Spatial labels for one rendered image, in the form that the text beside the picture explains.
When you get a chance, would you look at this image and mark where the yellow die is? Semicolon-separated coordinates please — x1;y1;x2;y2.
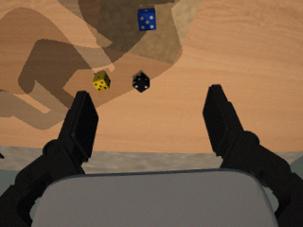
92;73;111;92

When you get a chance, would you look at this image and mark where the tan textured mat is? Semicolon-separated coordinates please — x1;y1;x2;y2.
96;0;203;64

